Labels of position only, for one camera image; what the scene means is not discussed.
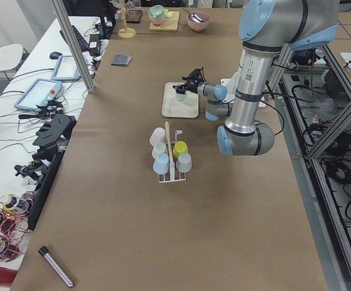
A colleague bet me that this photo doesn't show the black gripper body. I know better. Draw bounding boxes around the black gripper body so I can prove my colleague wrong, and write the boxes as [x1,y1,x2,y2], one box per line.
[182,79,200,94]

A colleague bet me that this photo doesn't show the green plastic cup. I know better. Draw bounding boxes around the green plastic cup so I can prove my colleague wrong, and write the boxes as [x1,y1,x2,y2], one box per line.
[176,93,187,102]

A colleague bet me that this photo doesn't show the cream rabbit tray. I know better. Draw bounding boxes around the cream rabbit tray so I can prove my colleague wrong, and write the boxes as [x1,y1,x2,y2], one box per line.
[161,82,199,118]

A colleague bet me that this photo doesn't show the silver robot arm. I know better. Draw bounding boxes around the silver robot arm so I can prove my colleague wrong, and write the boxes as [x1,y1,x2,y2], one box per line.
[217,1,339,156]

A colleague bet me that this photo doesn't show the pink plastic cup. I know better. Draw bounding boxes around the pink plastic cup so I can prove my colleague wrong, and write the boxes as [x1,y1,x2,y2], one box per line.
[149,127,165,147]

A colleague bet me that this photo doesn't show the yellow plastic cup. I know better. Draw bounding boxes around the yellow plastic cup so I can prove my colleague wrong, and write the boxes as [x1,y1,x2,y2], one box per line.
[173,141,189,159]

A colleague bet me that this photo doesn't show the cream plastic cup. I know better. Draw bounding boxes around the cream plastic cup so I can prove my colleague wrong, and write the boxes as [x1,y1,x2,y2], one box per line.
[152,142,168,159]

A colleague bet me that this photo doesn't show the grey plastic cup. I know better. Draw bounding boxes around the grey plastic cup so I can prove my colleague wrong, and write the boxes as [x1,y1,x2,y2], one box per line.
[176,152,192,173]

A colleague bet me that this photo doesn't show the light blue plastic cup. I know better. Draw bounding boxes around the light blue plastic cup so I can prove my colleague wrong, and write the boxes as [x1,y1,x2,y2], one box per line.
[153,153,170,175]

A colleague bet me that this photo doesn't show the pink bowl with ice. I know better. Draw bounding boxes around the pink bowl with ice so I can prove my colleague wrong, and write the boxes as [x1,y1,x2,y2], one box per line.
[186,12,210,32]

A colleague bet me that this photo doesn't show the wooden cutting board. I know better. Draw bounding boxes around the wooden cutting board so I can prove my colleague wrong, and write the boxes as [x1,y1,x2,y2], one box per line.
[149,12,180,32]

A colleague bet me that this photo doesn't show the grey folded cloth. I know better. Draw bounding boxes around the grey folded cloth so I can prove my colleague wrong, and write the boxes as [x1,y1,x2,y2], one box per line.
[111,54,132,67]

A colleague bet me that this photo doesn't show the metal ice scoop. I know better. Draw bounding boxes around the metal ice scoop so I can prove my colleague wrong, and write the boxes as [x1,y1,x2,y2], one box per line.
[182,7,205,23]

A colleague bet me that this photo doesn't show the stacked green bowls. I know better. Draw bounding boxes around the stacked green bowls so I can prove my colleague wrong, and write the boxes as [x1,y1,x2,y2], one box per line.
[149,5,165,25]

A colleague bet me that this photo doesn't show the wooden mug tree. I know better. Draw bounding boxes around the wooden mug tree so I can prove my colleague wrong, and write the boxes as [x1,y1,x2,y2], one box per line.
[118,1,136,39]

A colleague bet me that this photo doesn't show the black keyboard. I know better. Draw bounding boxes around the black keyboard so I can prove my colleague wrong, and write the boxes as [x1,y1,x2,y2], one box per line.
[72,25,89,52]

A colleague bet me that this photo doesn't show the blue teach pendant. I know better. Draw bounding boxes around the blue teach pendant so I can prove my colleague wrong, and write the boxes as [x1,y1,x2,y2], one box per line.
[14,78,62,111]
[51,55,81,82]

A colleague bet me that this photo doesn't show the black computer mouse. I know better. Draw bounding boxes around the black computer mouse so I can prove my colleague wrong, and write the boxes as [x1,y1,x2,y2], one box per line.
[49,52,61,59]

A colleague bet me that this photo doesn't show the metal tube with black cap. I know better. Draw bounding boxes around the metal tube with black cap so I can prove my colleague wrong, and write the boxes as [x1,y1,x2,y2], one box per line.
[38,246,75,288]

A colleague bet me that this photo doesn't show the white wire cup rack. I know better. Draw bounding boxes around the white wire cup rack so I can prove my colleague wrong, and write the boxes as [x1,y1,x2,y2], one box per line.
[158,121,186,183]

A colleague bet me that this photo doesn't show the aluminium frame post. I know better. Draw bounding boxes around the aluminium frame post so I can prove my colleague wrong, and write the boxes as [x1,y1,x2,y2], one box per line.
[51,0,95,93]

